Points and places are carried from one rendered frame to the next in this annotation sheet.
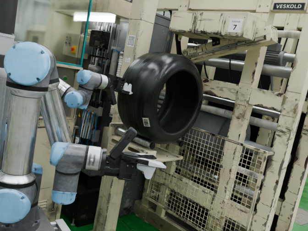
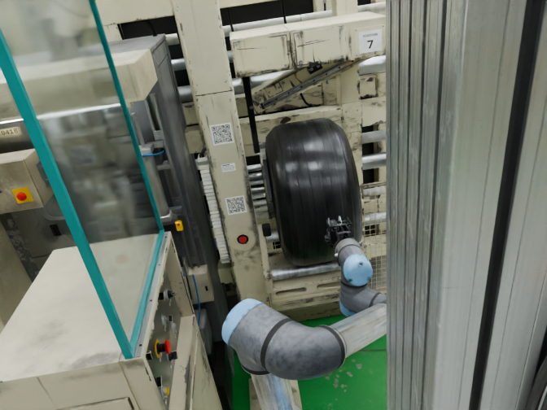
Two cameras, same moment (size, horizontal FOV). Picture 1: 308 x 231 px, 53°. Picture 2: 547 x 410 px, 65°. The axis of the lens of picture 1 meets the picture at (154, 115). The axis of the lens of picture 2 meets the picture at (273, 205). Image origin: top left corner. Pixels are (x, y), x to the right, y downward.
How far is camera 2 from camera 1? 1.67 m
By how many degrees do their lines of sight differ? 46
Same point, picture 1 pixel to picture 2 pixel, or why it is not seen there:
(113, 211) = not seen: hidden behind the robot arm
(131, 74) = (309, 197)
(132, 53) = (235, 154)
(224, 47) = (333, 70)
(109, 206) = not seen: hidden behind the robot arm
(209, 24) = (321, 48)
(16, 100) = not seen: outside the picture
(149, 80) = (352, 192)
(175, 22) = (247, 59)
